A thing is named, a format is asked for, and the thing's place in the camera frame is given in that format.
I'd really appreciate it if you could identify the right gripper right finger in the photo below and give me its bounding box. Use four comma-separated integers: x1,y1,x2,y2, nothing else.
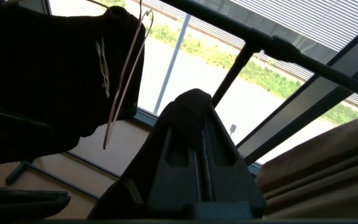
201,107,267,218

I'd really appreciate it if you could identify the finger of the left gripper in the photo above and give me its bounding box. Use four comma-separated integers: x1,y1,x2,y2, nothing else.
0,195,71,222
0,185,70,198

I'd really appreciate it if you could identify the black clothes rack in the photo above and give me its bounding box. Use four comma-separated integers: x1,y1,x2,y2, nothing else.
4,0,358,200

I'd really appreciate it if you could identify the black garment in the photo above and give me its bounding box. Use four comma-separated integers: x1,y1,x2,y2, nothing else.
0,0,146,165
87,88,214,220

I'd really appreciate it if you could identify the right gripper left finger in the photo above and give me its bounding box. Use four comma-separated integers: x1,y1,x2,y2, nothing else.
147,126,203,218

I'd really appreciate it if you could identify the brown curtain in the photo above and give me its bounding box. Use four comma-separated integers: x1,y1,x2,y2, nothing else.
255,110,358,220

